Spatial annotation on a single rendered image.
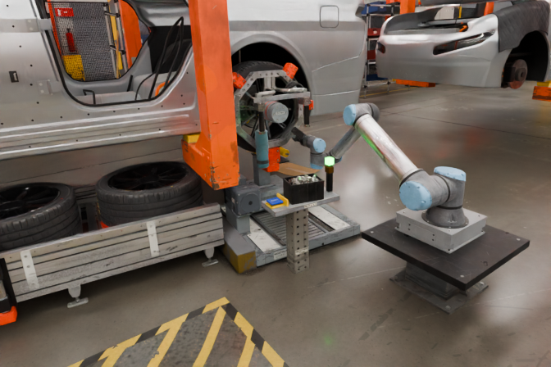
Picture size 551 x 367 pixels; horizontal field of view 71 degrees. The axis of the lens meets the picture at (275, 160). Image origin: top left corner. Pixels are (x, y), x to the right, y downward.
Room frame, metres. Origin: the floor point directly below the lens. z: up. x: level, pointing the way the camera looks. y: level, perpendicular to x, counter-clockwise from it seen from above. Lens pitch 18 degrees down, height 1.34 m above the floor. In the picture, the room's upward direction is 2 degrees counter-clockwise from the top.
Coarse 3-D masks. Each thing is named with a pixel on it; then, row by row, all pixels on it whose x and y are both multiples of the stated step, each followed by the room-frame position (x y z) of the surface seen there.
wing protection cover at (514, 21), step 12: (540, 0) 4.35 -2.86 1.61; (492, 12) 4.16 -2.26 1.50; (504, 12) 4.11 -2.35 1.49; (516, 12) 4.10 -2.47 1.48; (528, 12) 4.15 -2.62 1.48; (540, 12) 4.24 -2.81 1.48; (504, 24) 4.07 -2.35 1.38; (516, 24) 4.09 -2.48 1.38; (528, 24) 4.14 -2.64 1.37; (540, 24) 4.24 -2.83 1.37; (504, 36) 4.06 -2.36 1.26; (516, 36) 4.07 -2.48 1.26; (504, 48) 4.05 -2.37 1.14
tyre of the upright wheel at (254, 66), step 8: (240, 64) 2.86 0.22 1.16; (248, 64) 2.76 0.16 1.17; (256, 64) 2.74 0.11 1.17; (264, 64) 2.77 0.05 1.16; (272, 64) 2.80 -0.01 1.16; (232, 72) 2.76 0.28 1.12; (240, 72) 2.69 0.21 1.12; (248, 72) 2.71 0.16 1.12; (296, 80) 2.89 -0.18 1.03; (280, 136) 2.82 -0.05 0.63; (240, 144) 2.67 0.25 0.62; (248, 144) 2.70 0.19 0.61
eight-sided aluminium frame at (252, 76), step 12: (252, 72) 2.66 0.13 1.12; (264, 72) 2.67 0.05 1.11; (276, 72) 2.72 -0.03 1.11; (240, 96) 2.59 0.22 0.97; (300, 108) 2.80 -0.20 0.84; (300, 120) 2.80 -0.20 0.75; (240, 132) 2.58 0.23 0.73; (288, 132) 2.77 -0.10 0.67; (252, 144) 2.62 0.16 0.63; (276, 144) 2.71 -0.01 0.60
